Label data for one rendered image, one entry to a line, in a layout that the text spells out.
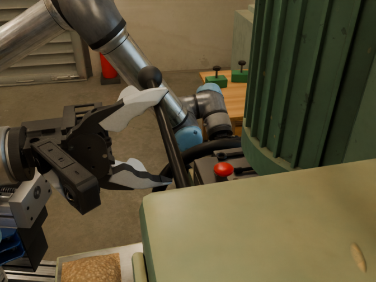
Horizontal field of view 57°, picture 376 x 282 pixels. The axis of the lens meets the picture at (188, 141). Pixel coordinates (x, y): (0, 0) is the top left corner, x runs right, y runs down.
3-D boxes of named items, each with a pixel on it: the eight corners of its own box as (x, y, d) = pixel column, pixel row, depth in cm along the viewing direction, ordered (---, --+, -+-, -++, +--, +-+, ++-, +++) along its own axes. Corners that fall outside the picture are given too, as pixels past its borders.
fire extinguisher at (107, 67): (120, 75, 341) (113, 12, 308) (120, 83, 325) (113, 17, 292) (101, 76, 338) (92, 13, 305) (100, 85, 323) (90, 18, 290)
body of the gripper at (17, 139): (106, 99, 49) (15, 109, 47) (109, 132, 42) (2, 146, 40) (113, 143, 53) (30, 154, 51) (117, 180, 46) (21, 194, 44)
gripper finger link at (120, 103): (113, 89, 42) (61, 133, 43) (114, 95, 40) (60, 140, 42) (140, 114, 44) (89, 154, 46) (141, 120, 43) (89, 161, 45)
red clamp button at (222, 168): (229, 164, 54) (230, 159, 54) (236, 176, 52) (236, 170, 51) (211, 167, 54) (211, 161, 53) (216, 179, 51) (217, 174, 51)
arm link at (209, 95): (193, 98, 110) (219, 93, 110) (200, 128, 105) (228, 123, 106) (193, 83, 103) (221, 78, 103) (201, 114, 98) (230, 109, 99)
